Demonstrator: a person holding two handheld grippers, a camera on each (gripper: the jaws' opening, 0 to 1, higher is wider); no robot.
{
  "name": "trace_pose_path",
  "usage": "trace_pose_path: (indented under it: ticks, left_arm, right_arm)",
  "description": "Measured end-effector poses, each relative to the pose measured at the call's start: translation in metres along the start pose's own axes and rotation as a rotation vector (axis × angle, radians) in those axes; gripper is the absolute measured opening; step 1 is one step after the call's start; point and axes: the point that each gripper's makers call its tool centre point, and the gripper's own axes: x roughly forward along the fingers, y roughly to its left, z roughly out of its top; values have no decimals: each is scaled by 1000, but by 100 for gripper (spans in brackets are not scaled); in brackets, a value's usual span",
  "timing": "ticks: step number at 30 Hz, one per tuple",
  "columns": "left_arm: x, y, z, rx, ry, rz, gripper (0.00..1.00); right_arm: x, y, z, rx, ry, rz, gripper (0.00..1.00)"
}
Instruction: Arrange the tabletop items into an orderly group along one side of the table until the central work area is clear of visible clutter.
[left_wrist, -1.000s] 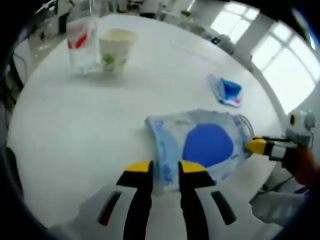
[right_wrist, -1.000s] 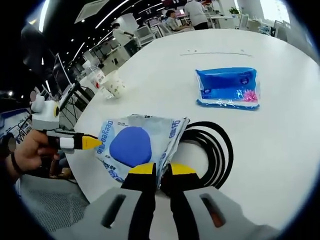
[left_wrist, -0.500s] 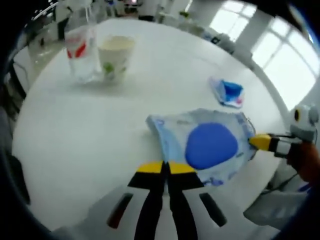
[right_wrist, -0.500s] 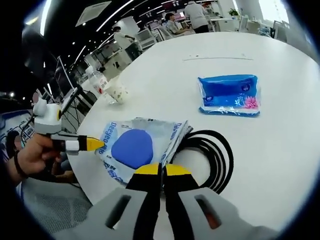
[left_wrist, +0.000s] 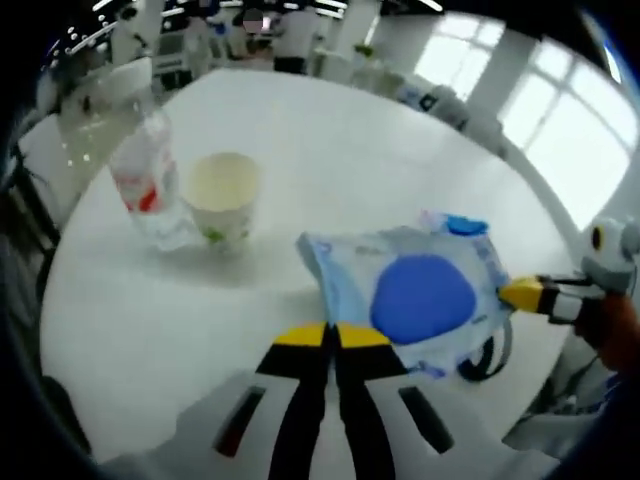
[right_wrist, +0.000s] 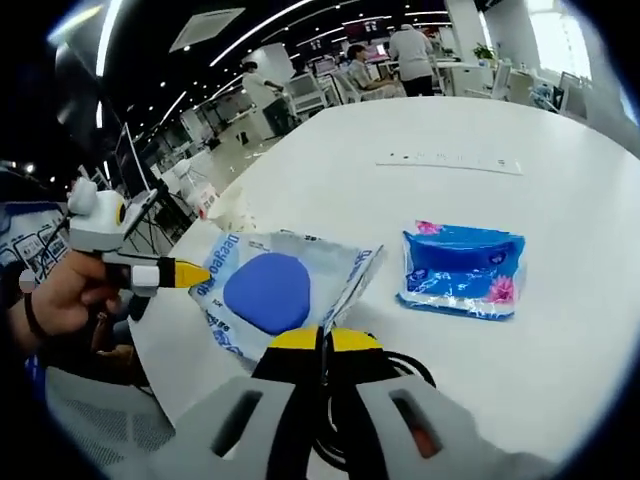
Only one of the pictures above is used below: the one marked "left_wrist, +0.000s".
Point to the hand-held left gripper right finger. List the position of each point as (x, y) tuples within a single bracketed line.
[(365, 400)]

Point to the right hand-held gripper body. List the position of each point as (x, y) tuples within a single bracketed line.
[(615, 260)]

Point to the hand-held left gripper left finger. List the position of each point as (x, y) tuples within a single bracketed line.
[(300, 400)]

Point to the blue tissue packet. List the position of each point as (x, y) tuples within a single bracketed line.
[(465, 225)]

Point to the blue white plastic bag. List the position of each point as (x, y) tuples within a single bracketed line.
[(350, 260)]

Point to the white paper cup green print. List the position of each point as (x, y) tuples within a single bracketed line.
[(225, 225)]

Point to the clear plastic water bottle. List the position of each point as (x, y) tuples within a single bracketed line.
[(145, 165)]

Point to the person's right hand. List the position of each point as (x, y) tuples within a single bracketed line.
[(617, 330)]

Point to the white mesh office chair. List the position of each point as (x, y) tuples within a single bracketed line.
[(550, 425)]

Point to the white table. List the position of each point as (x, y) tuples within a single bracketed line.
[(350, 150)]

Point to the potted green plant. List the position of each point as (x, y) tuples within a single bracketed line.
[(365, 50)]

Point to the black folding stand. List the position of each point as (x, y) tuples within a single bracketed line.
[(30, 195)]

